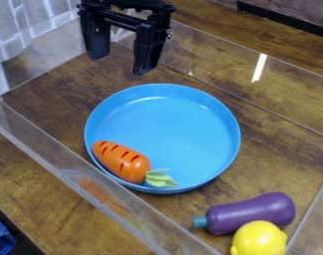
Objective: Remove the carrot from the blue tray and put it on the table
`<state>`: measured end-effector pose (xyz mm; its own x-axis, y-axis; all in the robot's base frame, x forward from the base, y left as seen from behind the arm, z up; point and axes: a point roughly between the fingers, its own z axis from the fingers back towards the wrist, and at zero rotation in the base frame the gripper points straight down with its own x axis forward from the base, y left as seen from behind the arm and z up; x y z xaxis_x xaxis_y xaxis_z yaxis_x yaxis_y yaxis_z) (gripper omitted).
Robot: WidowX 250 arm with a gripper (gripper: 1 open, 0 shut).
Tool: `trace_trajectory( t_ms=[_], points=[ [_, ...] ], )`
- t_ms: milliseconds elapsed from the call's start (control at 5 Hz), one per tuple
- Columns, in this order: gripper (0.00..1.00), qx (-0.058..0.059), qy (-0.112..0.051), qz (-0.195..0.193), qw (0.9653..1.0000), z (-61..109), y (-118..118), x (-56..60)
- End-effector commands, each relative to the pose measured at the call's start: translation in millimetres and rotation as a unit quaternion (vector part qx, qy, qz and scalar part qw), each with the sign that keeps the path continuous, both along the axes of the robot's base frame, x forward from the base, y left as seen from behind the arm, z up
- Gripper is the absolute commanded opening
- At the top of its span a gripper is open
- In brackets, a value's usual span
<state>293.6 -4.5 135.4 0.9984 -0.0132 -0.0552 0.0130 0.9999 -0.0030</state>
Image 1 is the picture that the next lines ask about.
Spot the blue object at corner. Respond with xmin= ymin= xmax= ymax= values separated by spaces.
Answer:
xmin=0 ymin=221 xmax=17 ymax=255

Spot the dark baseboard strip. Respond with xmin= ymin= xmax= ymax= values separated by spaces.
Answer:
xmin=236 ymin=0 xmax=323 ymax=37

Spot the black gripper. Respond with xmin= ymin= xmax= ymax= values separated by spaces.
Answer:
xmin=78 ymin=0 xmax=174 ymax=76

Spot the white checkered curtain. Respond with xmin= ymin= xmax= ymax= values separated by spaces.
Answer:
xmin=0 ymin=0 xmax=81 ymax=62

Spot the blue round plastic tray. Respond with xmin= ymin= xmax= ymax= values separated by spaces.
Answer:
xmin=85 ymin=84 xmax=241 ymax=194

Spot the clear acrylic enclosure wall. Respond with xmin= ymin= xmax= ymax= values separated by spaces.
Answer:
xmin=0 ymin=0 xmax=323 ymax=255

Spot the yellow toy lemon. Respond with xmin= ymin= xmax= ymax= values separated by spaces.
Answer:
xmin=229 ymin=221 xmax=287 ymax=255

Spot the purple toy eggplant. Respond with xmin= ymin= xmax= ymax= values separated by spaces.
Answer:
xmin=192 ymin=192 xmax=296 ymax=235

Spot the orange toy carrot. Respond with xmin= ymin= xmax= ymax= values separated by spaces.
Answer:
xmin=92 ymin=140 xmax=177 ymax=187

